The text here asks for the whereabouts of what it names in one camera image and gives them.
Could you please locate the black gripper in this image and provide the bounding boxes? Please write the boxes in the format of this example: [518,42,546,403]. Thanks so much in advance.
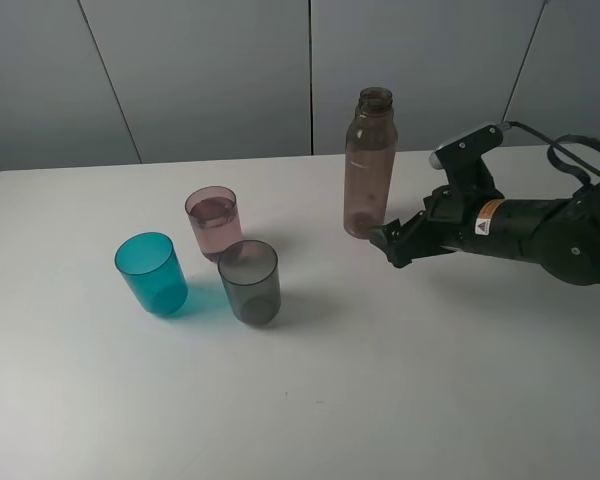
[369,187,525,269]

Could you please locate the brown transparent water bottle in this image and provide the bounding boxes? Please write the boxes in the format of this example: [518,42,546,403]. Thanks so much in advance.
[343,87,398,239]

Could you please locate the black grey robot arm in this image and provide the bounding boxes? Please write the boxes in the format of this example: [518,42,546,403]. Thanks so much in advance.
[370,180,600,286]

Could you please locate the grey transparent cup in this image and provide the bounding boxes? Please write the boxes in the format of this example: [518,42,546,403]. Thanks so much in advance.
[217,240,281,327]

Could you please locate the pink transparent cup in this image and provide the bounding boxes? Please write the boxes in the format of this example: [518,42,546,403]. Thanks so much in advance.
[184,186,243,263]

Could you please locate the teal transparent cup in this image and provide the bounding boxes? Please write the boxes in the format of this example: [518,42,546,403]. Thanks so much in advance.
[114,232,188,317]

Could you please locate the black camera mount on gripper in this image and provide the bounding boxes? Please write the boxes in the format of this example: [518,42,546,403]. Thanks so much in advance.
[429,124,504,202]

